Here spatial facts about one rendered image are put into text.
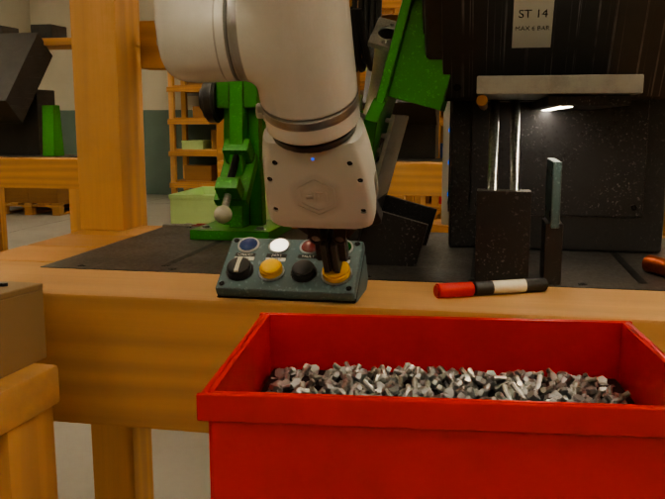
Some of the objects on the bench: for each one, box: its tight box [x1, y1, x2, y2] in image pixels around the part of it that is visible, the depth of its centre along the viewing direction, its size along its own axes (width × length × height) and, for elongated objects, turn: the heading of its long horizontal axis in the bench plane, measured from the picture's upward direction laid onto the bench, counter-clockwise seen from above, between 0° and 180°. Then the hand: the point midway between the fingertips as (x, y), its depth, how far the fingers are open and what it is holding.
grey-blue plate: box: [539, 157, 563, 284], centre depth 94 cm, size 10×2×14 cm
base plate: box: [41, 226, 665, 291], centre depth 112 cm, size 42×110×2 cm
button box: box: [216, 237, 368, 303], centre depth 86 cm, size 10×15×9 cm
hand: (332, 249), depth 80 cm, fingers closed
